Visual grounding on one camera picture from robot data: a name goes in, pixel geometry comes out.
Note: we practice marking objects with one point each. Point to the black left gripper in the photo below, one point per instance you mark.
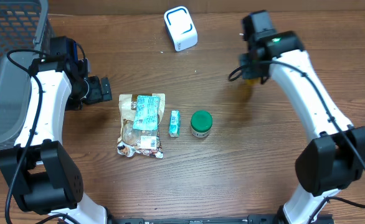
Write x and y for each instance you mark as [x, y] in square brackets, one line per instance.
[98, 95]

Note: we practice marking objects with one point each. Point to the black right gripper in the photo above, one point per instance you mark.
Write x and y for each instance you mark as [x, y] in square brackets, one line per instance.
[246, 66]

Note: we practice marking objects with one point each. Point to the yellow Vim dish soap bottle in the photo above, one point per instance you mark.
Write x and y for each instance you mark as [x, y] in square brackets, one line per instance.
[252, 82]

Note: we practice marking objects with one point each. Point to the brown Pantree bag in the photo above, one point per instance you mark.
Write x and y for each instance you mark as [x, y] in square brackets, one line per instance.
[133, 137]

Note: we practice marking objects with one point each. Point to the colourful snack packet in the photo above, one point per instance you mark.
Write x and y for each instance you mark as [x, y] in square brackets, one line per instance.
[130, 151]

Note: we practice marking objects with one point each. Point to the green Kleenex tissue pack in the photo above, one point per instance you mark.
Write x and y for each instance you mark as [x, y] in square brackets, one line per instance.
[174, 124]

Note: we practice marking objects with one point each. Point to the green lid white jar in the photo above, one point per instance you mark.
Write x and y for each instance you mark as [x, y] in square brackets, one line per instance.
[201, 123]

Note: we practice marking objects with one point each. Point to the green wet wipes pack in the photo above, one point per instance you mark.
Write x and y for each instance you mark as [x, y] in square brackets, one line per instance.
[146, 117]

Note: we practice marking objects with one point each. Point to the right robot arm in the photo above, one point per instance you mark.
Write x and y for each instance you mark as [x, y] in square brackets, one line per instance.
[335, 153]

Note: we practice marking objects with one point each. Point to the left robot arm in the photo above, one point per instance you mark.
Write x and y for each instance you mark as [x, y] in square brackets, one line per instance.
[40, 174]

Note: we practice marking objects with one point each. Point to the white barcode scanner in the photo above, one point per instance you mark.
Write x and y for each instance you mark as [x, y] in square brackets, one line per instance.
[180, 27]

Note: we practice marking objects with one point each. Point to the grey plastic mesh basket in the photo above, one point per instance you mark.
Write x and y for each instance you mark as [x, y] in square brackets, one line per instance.
[24, 32]

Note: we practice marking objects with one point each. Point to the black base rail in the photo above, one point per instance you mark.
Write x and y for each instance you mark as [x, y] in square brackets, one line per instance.
[195, 221]

